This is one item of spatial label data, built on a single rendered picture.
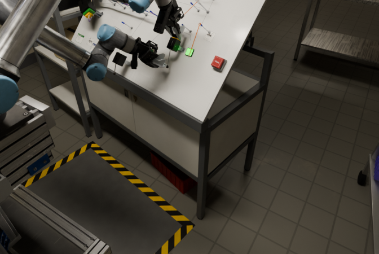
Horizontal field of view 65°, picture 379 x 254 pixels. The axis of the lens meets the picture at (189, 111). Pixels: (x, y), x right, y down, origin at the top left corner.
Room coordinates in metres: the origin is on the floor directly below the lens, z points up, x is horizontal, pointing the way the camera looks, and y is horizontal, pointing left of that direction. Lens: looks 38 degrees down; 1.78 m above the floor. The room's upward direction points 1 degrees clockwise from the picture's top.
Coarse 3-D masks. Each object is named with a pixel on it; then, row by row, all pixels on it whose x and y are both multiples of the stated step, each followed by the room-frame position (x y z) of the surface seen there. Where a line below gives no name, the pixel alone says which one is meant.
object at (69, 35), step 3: (78, 24) 2.27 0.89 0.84; (69, 27) 2.20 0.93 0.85; (72, 27) 2.20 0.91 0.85; (75, 27) 2.20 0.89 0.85; (66, 30) 2.14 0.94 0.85; (69, 30) 2.14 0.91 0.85; (72, 30) 2.13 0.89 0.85; (75, 30) 2.13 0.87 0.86; (66, 33) 2.10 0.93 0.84; (69, 33) 2.09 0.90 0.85; (72, 33) 2.09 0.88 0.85; (66, 36) 2.07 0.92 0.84; (69, 36) 2.06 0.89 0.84; (72, 36) 2.05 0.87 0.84; (69, 39) 2.03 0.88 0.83; (54, 54) 2.07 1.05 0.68; (60, 57) 2.02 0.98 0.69
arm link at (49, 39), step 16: (0, 0) 1.03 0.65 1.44; (16, 0) 1.08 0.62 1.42; (0, 16) 1.00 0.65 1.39; (48, 32) 1.04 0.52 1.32; (48, 48) 1.02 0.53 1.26; (64, 48) 1.03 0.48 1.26; (80, 48) 1.07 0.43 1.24; (80, 64) 1.03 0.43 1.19; (96, 64) 1.04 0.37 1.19; (96, 80) 1.02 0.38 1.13
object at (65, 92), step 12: (60, 12) 1.94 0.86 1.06; (60, 24) 1.89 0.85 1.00; (36, 48) 2.22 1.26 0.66; (60, 60) 2.02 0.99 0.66; (72, 72) 1.88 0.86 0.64; (48, 84) 2.24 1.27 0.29; (72, 84) 1.89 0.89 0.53; (60, 96) 2.14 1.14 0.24; (72, 96) 2.14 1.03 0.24; (84, 96) 2.14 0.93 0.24; (72, 108) 1.97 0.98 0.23; (84, 108) 1.89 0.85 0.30; (84, 120) 1.87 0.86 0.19
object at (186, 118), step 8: (112, 72) 1.52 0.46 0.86; (112, 80) 1.53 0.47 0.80; (120, 80) 1.47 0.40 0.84; (128, 80) 1.43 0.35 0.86; (128, 88) 1.43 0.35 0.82; (136, 88) 1.37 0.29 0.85; (144, 96) 1.33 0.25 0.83; (152, 96) 1.29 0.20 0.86; (160, 104) 1.25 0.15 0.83; (168, 104) 1.21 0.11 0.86; (168, 112) 1.21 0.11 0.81; (176, 112) 1.17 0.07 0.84; (184, 112) 1.15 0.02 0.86; (184, 120) 1.13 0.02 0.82; (192, 120) 1.10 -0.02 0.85; (208, 120) 1.10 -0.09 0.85; (192, 128) 1.10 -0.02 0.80; (200, 128) 1.07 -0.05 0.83
